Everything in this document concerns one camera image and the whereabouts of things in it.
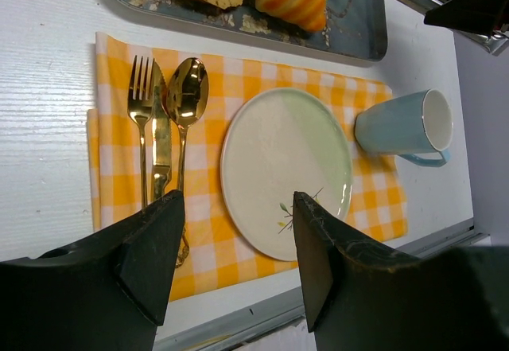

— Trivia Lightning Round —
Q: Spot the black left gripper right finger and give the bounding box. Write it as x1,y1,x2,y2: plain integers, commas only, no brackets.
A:
293,192,508,350

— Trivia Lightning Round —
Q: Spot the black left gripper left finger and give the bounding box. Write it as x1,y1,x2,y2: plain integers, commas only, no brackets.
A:
1,190,185,350

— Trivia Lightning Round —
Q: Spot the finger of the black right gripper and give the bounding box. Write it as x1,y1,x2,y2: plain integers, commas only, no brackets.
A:
424,0,508,35

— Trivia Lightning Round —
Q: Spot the yellow checkered cloth napkin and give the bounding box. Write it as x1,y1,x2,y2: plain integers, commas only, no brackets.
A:
87,33,408,301

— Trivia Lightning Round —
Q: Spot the blue floral serving tray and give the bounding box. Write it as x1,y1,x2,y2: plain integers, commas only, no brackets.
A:
117,0,388,62

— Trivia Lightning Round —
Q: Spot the light blue mug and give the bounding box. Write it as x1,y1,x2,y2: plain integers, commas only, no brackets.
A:
354,89,453,167

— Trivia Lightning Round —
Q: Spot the white and green plate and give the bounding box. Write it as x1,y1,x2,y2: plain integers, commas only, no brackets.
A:
220,88,353,261

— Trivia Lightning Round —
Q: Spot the gold knife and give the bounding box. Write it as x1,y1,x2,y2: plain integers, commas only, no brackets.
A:
151,61,172,201

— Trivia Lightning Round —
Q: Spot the gold fork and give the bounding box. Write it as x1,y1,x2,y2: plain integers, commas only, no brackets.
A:
127,56,153,209

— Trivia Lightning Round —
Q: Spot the gold spoon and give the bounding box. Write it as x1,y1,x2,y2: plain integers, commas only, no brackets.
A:
165,57,210,269

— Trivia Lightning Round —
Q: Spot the aluminium table frame rail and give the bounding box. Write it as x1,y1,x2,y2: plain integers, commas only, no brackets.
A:
153,219,492,351

